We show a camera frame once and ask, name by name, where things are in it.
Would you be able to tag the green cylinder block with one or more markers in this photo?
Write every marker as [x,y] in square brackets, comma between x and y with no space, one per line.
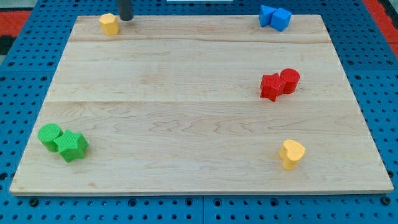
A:
[47,134]

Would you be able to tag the blue cube block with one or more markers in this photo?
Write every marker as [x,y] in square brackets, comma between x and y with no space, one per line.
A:
[280,19]

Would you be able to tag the light wooden board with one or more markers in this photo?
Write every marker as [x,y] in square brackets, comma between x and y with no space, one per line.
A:
[171,106]

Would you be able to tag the blue triangular block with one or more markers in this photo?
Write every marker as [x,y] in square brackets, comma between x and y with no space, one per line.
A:
[265,15]

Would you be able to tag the yellow heart block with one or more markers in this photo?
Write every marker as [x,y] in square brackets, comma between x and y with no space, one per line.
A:
[291,153]

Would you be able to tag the yellow hexagon block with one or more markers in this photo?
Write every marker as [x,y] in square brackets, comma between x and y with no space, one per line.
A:
[109,24]

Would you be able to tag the green star block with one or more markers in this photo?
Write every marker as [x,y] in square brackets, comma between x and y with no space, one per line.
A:
[71,145]

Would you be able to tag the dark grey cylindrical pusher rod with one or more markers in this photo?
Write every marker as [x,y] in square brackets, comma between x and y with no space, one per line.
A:
[125,9]

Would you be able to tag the red star block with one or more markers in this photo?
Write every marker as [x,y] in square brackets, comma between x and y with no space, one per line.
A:
[272,86]

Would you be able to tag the red cylinder block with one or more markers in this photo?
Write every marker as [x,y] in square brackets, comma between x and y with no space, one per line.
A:
[291,78]

